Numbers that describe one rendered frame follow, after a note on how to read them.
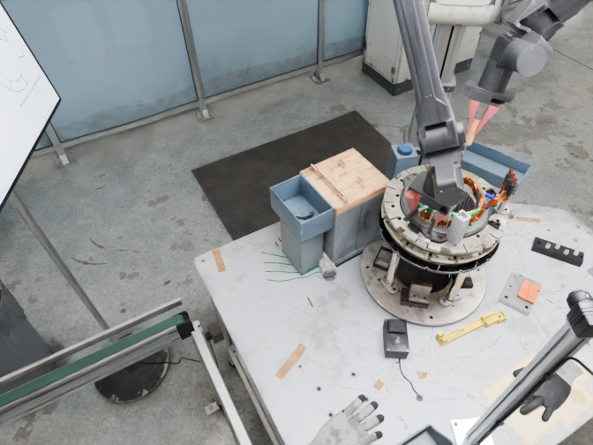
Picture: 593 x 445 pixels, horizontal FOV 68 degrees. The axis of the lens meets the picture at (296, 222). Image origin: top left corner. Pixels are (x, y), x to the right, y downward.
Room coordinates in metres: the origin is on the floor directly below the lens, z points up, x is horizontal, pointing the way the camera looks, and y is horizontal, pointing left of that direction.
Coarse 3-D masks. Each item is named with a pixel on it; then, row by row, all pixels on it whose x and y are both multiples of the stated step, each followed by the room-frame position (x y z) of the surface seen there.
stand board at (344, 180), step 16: (336, 160) 1.03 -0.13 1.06; (352, 160) 1.02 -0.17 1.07; (304, 176) 0.96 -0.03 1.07; (336, 176) 0.96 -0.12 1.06; (352, 176) 0.95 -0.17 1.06; (368, 176) 0.95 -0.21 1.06; (384, 176) 0.95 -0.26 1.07; (320, 192) 0.89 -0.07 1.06; (352, 192) 0.89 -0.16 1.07; (368, 192) 0.88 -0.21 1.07; (336, 208) 0.83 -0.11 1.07
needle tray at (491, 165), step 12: (480, 144) 1.09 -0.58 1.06; (468, 156) 1.07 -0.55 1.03; (480, 156) 1.07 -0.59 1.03; (492, 156) 1.06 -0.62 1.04; (504, 156) 1.04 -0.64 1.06; (468, 168) 1.00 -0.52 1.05; (480, 168) 0.98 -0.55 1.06; (492, 168) 1.02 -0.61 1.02; (504, 168) 1.02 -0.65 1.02; (516, 168) 1.01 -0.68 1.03; (528, 168) 0.99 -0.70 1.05; (492, 180) 0.95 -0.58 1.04
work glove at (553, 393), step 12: (516, 372) 0.47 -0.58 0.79; (564, 372) 0.47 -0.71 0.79; (576, 372) 0.47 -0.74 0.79; (552, 384) 0.43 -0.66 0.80; (564, 384) 0.43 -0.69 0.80; (540, 396) 0.40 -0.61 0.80; (552, 396) 0.40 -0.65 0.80; (564, 396) 0.40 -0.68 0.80; (528, 408) 0.37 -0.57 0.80; (552, 408) 0.37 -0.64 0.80
